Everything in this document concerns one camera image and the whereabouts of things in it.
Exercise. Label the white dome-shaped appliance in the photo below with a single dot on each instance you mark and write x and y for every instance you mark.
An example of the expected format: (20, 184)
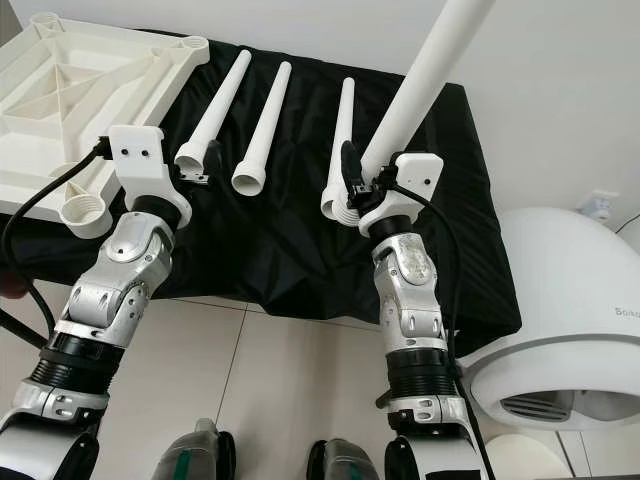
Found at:
(560, 300)

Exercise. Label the black cloth table cover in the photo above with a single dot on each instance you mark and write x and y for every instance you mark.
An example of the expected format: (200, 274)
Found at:
(280, 260)

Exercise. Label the white pedestal fan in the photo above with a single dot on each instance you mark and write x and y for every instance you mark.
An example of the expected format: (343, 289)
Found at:
(525, 460)

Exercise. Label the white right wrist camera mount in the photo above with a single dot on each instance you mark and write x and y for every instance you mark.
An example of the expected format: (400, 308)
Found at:
(418, 172)

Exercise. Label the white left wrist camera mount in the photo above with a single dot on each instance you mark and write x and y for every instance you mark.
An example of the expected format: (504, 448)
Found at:
(140, 160)

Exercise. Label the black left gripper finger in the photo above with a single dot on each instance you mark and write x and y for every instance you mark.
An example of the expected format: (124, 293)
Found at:
(213, 156)

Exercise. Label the white plastic children table top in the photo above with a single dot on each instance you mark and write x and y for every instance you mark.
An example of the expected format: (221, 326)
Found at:
(80, 100)

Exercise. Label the white wall socket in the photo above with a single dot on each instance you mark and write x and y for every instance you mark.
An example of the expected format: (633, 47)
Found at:
(600, 207)

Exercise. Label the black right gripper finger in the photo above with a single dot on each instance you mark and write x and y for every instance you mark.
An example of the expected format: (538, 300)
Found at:
(350, 168)

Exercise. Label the grey left robot leg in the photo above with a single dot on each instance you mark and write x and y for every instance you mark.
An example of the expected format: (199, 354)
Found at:
(195, 455)

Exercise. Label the black metal table leg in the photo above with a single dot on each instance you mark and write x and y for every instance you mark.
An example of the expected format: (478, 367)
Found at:
(15, 328)

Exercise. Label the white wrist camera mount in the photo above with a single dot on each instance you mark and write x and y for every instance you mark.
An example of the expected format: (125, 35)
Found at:
(418, 172)
(140, 160)

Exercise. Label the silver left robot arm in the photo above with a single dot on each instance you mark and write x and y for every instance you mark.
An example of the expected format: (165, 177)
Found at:
(120, 290)

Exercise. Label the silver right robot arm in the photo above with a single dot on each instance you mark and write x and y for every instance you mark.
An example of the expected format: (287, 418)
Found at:
(410, 290)

